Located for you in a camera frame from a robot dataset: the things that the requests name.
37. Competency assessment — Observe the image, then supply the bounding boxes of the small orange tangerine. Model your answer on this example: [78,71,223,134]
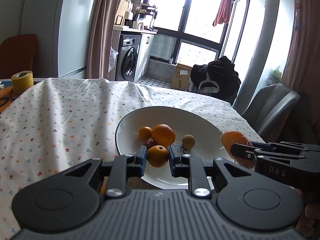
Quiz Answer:
[146,145,169,168]

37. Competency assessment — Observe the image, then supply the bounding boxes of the white kitchen cabinet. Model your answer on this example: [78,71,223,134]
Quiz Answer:
[134,33,154,82]

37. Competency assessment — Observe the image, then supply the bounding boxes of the grey leather chair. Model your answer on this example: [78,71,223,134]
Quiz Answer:
[242,83,299,142]

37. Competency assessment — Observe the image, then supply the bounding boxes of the pink hanging towel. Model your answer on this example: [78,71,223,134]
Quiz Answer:
[213,0,233,27]

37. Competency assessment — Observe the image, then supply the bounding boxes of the floral white tablecloth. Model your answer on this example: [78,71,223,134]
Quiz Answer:
[1,78,261,239]

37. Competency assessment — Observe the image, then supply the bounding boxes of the brown wooden chair back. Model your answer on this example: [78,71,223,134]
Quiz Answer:
[0,34,38,79]

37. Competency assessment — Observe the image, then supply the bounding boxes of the pink curtain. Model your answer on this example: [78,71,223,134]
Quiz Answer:
[280,0,320,91]
[86,0,118,79]

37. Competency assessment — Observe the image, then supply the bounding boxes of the black clothes on chair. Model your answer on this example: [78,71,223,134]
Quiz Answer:
[188,56,241,105]

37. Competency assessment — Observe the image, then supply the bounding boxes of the pink left curtain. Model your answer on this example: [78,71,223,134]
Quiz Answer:
[86,0,118,79]

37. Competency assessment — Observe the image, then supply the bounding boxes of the yellow tape roll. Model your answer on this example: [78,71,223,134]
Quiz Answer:
[11,70,34,95]

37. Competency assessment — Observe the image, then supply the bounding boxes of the orange table mat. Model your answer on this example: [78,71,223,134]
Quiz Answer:
[0,86,19,113]

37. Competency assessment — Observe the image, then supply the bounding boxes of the large orange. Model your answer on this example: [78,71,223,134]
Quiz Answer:
[151,124,176,147]

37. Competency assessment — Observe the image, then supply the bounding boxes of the white refrigerator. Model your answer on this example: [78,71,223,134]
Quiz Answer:
[21,0,97,79]

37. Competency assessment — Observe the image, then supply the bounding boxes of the small dark red apple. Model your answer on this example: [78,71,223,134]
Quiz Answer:
[144,139,157,150]

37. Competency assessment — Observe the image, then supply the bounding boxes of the grey washing machine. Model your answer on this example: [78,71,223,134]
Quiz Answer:
[115,34,141,82]

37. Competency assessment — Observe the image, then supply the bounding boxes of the white bowl with blue rim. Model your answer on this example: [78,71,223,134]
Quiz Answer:
[115,106,235,190]

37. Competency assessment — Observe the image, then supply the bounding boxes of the pink right curtain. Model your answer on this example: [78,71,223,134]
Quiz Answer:
[280,0,320,91]

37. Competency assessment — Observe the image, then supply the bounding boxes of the small orange kumquat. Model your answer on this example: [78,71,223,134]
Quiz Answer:
[138,126,153,141]

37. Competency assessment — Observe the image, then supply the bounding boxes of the black kitchen dish rack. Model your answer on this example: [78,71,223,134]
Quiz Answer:
[137,3,158,31]

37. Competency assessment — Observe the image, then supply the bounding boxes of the small brown kiwi fruit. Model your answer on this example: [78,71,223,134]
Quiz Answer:
[182,134,196,150]

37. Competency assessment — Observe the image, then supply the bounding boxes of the cardboard box on floor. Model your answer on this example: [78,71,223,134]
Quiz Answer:
[171,63,192,91]

